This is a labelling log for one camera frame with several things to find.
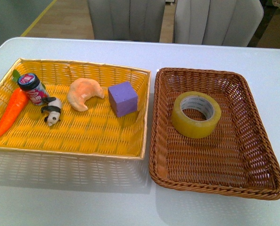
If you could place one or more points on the toy croissant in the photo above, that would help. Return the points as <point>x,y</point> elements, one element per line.
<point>81,90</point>

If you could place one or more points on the orange toy carrot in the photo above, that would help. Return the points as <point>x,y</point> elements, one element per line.
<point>16,104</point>

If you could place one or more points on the yellow woven basket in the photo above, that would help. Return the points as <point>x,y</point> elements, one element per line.
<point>95,132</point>

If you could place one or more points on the grey chair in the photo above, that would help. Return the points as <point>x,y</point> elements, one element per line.
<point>216,22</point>
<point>133,20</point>

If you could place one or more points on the grey chair right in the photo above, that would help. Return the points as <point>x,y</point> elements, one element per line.
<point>216,22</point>

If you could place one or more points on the grey chair left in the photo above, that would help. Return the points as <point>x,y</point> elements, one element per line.
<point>133,20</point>

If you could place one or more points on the yellow clear tape roll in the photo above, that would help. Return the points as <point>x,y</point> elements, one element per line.
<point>195,101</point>

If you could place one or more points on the brown wicker basket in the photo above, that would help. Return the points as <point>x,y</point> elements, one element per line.
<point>237,159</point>

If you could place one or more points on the purple foam cube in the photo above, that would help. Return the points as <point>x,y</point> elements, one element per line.
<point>123,99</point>

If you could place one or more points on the toy panda figure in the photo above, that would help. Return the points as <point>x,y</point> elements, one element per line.
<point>53,107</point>

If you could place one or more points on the small drink can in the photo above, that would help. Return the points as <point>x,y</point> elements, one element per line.
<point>31,85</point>

